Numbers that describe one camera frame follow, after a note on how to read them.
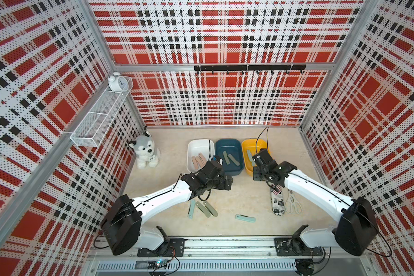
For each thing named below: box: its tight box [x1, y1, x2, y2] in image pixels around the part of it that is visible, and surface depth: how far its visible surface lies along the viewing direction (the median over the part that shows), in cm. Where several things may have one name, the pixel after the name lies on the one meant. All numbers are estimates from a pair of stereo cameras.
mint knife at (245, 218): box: [234, 213, 256, 223], surface depth 84 cm
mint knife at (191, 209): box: [187, 198, 196, 220], surface depth 86 cm
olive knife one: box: [195, 201, 211, 218], surface depth 86 cm
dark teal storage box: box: [215, 138, 244, 176], surface depth 107 cm
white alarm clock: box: [107, 71, 129, 92], surface depth 82 cm
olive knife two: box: [202, 200, 218, 217], surface depth 86 cm
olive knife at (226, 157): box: [223, 150, 231, 166], surface depth 106 cm
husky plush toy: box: [127, 129, 161, 170], surface depth 90 cm
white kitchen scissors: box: [285, 189, 303, 215], surface depth 86 cm
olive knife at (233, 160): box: [227, 154, 240, 167], surface depth 105 cm
